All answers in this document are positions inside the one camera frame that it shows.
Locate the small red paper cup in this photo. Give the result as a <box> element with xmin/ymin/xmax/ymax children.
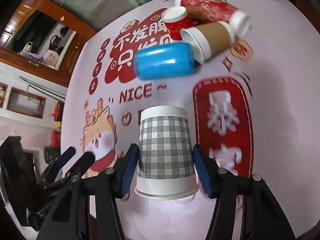
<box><xmin>161</xmin><ymin>6</ymin><xmax>194</xmax><ymax>41</ymax></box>

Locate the pink printed tablecloth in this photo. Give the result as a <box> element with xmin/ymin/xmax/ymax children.
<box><xmin>61</xmin><ymin>0</ymin><xmax>319</xmax><ymax>235</ymax></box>

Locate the pink rice cooker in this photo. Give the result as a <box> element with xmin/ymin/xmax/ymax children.
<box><xmin>43</xmin><ymin>50</ymin><xmax>59</xmax><ymax>69</ymax></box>

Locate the tall red patterned cup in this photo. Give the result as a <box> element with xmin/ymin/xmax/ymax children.
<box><xmin>175</xmin><ymin>0</ymin><xmax>251</xmax><ymax>38</ymax></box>

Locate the grey checkered paper cup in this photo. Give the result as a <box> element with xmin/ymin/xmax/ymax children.
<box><xmin>135</xmin><ymin>106</ymin><xmax>199</xmax><ymax>200</ymax></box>

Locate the brown sleeve paper cup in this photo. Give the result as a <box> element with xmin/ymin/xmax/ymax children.
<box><xmin>181</xmin><ymin>21</ymin><xmax>236</xmax><ymax>64</ymax></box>

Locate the dark basket with red items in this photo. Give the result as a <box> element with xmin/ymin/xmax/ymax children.
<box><xmin>49</xmin><ymin>101</ymin><xmax>64</xmax><ymax>121</ymax></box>

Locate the wall niche frame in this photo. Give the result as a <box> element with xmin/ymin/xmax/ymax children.
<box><xmin>7</xmin><ymin>87</ymin><xmax>46</xmax><ymax>119</ymax></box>

